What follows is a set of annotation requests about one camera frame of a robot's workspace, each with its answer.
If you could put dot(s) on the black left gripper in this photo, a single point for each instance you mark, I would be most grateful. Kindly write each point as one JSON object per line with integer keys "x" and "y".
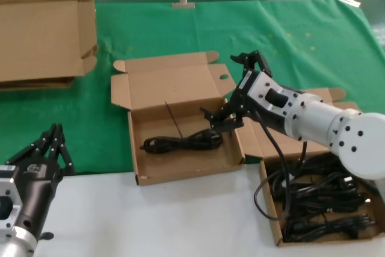
{"x": 36, "y": 187}

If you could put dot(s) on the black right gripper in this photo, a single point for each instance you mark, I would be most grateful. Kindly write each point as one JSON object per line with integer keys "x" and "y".
{"x": 242, "y": 97}

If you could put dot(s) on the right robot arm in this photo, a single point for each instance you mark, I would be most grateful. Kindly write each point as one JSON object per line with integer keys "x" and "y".
{"x": 361, "y": 136}

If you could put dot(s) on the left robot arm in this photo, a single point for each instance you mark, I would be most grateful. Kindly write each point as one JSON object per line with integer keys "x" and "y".
{"x": 15, "y": 245}

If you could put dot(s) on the flat cardboard box stack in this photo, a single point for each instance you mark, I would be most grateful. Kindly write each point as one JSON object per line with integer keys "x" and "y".
{"x": 36, "y": 84}

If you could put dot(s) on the small open cardboard box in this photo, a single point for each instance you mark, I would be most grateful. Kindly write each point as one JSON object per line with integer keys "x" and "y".
{"x": 288, "y": 148}
{"x": 186, "y": 165}

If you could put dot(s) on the large open cardboard box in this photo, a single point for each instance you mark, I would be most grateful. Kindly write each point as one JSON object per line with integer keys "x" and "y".
{"x": 39, "y": 37}

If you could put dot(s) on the green table cloth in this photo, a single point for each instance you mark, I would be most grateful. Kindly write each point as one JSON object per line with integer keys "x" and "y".
{"x": 300, "y": 43}

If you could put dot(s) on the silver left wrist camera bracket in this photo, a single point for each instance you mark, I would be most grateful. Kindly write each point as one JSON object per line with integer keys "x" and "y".
{"x": 7, "y": 187}

